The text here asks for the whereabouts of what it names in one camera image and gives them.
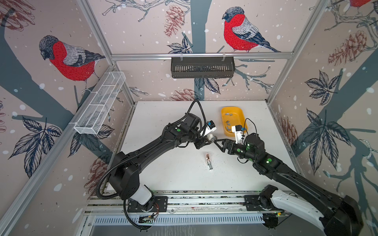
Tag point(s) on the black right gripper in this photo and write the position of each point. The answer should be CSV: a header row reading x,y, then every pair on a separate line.
x,y
233,145

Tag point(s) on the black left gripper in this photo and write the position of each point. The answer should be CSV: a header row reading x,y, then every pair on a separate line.
x,y
201,143

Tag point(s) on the beige olive mini stapler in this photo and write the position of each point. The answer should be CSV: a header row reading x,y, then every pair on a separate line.
x,y
210,137

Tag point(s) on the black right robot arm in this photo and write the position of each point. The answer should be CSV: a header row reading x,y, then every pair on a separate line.
x,y
334,215

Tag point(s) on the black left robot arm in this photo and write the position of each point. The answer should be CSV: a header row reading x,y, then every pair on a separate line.
x,y
122,179

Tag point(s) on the yellow plastic tray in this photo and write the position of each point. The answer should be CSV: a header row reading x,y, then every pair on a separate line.
x,y
238,118

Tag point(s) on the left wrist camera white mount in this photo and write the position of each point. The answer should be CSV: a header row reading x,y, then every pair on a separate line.
x,y
210,127

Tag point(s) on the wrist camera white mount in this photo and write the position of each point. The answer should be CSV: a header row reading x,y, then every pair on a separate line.
x,y
239,132
210,127

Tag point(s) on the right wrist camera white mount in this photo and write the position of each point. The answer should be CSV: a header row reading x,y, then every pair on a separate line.
x,y
239,132

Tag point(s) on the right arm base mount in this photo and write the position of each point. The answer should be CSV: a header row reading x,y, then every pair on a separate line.
x,y
263,202

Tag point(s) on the black hanging wire basket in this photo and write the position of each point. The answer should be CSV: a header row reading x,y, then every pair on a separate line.
x,y
202,67

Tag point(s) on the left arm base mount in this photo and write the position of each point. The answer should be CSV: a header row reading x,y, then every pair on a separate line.
x,y
147,203

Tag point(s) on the white wire mesh basket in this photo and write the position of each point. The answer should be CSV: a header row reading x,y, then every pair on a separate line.
x,y
96,112

